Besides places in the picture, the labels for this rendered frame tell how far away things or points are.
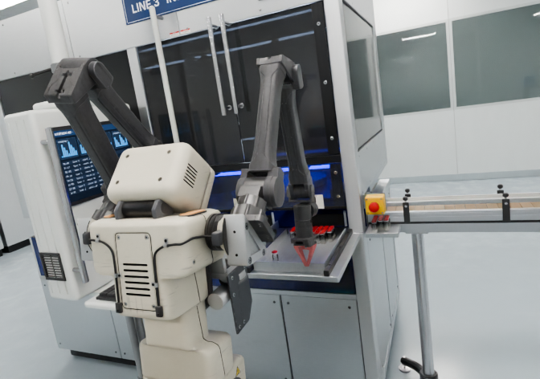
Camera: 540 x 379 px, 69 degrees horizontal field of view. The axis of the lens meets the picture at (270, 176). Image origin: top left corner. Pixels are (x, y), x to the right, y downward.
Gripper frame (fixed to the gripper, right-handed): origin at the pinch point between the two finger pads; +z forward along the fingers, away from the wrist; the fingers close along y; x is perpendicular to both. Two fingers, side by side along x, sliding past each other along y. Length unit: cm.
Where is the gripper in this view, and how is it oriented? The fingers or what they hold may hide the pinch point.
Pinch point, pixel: (306, 263)
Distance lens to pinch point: 132.9
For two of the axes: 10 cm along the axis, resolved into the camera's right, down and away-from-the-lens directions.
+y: 4.0, -0.5, 9.2
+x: -9.1, 0.7, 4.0
